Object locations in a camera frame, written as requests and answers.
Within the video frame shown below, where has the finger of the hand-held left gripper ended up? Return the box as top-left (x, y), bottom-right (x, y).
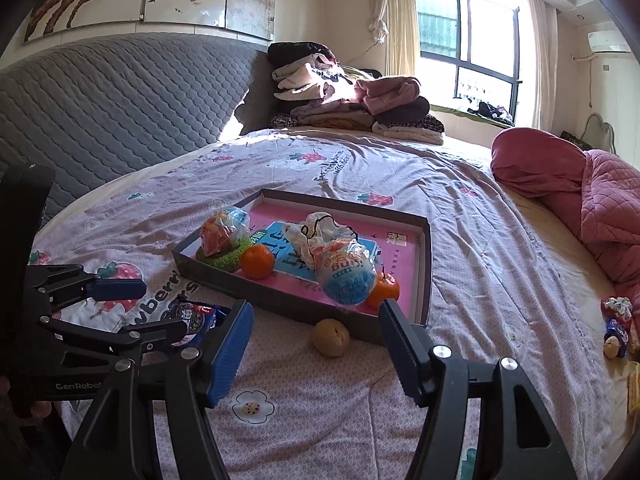
top-left (42, 310), bottom-right (188, 358)
top-left (22, 264), bottom-right (148, 312)

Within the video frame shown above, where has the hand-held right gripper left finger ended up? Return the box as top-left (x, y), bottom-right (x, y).
top-left (60, 299), bottom-right (255, 480)

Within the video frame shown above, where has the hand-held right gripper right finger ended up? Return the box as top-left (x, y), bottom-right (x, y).
top-left (378, 299), bottom-right (578, 480)

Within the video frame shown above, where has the blue cookie packet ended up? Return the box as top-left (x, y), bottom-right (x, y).
top-left (162, 297), bottom-right (233, 348)

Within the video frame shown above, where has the round tan fruit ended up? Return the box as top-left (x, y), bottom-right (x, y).
top-left (312, 318), bottom-right (350, 358)

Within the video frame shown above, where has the shallow grey cardboard box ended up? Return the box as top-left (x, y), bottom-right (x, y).
top-left (171, 188), bottom-right (432, 347)

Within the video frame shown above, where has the orange tangerine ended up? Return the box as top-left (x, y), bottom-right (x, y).
top-left (365, 270), bottom-right (401, 311)
top-left (240, 243), bottom-right (276, 280)

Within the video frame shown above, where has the red instant noodle cup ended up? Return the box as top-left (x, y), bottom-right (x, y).
top-left (200, 206), bottom-right (251, 256)

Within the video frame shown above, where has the white spotted cloth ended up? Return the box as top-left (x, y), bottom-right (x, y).
top-left (284, 211), bottom-right (358, 273)

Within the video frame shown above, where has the grey quilted headboard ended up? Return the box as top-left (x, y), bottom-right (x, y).
top-left (0, 31), bottom-right (273, 231)

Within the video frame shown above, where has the small blue yellow toy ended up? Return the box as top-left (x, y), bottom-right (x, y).
top-left (603, 317), bottom-right (631, 360)

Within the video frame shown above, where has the small white red toy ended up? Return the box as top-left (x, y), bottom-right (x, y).
top-left (602, 296), bottom-right (633, 318)

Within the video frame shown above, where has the yellow packet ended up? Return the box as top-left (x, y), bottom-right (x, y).
top-left (627, 360), bottom-right (640, 416)

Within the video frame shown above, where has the pile of folded clothes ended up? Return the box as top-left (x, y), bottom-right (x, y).
top-left (267, 41), bottom-right (446, 147)

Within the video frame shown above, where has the green window seat cushion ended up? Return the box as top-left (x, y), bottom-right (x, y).
top-left (430, 104), bottom-right (516, 128)

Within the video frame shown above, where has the pink quilt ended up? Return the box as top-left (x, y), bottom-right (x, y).
top-left (490, 127), bottom-right (640, 321)

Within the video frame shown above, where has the dark clothing heap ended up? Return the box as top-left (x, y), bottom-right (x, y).
top-left (465, 101), bottom-right (516, 126)

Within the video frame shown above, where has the white curved chair back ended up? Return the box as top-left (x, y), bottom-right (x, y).
top-left (560, 112), bottom-right (616, 153)

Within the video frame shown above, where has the cream curtain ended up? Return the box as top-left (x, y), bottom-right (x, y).
top-left (367, 0), bottom-right (421, 78)
top-left (525, 0), bottom-right (558, 131)

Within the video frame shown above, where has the window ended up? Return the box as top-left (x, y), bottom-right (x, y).
top-left (414, 0), bottom-right (521, 101)

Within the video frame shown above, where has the white air conditioner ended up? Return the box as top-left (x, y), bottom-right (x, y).
top-left (587, 30), bottom-right (633, 53)

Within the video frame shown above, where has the green knitted ring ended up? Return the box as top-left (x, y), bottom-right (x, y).
top-left (196, 236), bottom-right (253, 268)

